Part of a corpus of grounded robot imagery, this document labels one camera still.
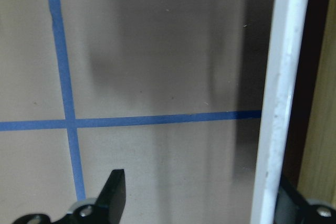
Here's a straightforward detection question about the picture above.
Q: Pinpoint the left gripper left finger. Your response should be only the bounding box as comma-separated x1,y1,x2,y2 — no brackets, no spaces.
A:
13,169,126,224

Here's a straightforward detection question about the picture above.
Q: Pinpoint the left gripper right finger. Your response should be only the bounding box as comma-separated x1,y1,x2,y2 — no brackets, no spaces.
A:
273,175,335,224

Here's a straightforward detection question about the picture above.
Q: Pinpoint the light wooden drawer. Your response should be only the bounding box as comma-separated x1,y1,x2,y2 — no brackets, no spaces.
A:
282,0,335,205

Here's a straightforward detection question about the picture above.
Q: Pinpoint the white drawer handle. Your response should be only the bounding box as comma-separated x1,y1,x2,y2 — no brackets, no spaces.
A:
249,0,308,223

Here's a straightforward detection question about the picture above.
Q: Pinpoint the brown paper table cover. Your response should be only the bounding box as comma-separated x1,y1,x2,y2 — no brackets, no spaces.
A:
1,0,274,223

